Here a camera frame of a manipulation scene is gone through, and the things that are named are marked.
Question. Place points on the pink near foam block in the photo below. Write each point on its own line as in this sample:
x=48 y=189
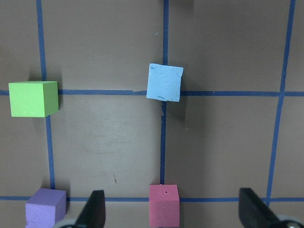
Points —
x=164 y=206

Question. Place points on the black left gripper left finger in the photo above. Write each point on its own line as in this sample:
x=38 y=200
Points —
x=93 y=213

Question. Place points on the light blue foam block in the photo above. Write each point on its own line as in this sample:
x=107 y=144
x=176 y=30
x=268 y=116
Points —
x=164 y=82

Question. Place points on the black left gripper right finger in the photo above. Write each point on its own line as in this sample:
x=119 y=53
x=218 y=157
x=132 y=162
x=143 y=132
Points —
x=254 y=213

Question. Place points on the green foam block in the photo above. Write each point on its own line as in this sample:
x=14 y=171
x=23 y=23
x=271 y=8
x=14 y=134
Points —
x=33 y=98

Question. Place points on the purple left foam block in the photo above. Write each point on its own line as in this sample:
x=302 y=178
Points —
x=45 y=208

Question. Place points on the brown paper table mat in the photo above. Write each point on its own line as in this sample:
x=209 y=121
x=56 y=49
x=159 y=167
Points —
x=239 y=121

